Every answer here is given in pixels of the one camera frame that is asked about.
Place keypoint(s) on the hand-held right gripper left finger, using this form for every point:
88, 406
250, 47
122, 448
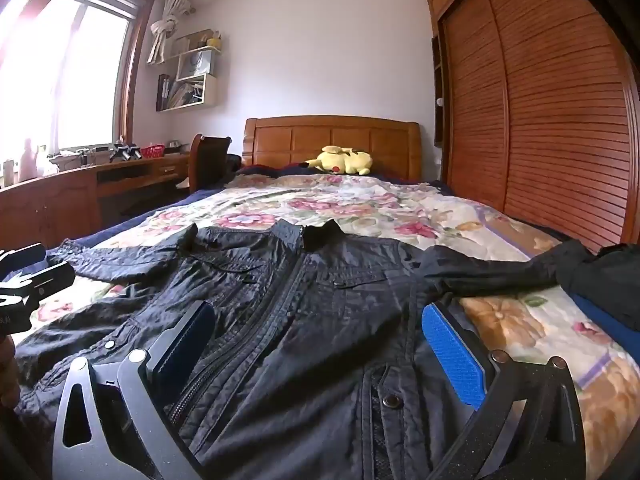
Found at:
190, 345

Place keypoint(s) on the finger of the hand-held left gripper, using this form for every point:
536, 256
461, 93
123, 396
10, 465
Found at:
52, 277
27, 257

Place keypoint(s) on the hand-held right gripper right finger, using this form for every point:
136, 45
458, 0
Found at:
452, 355

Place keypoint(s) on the black jacket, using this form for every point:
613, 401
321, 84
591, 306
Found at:
310, 310

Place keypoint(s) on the wooden desk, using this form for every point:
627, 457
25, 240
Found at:
50, 200

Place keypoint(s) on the pale pink bottle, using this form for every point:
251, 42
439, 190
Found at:
27, 162

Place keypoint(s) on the black metal device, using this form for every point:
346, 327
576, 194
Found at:
125, 152

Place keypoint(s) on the blue cloth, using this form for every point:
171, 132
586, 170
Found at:
610, 325

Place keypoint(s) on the red basket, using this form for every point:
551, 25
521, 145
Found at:
152, 151

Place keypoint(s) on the black garment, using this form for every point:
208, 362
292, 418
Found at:
605, 270

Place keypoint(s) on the metal pot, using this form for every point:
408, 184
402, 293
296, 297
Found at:
175, 146

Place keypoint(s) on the dark cloth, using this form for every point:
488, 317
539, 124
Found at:
234, 165

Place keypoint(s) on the floral plush blanket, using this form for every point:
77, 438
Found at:
350, 200

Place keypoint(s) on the wooden chair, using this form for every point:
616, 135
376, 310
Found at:
210, 160

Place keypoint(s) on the window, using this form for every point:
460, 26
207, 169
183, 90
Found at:
65, 70

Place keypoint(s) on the row of books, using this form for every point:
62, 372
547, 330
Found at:
165, 91

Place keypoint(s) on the yellow plush toy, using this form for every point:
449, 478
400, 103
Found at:
345, 160

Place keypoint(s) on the wooden bed headboard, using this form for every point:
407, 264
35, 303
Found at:
300, 145

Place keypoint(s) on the white paper bag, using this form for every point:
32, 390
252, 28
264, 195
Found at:
196, 64

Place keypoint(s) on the wooden louvered wardrobe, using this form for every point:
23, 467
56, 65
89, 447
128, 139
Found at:
550, 110

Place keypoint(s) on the tied cream curtain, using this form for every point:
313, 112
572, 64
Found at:
167, 25

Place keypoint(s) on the white wall shelf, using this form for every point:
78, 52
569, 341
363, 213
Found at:
210, 95

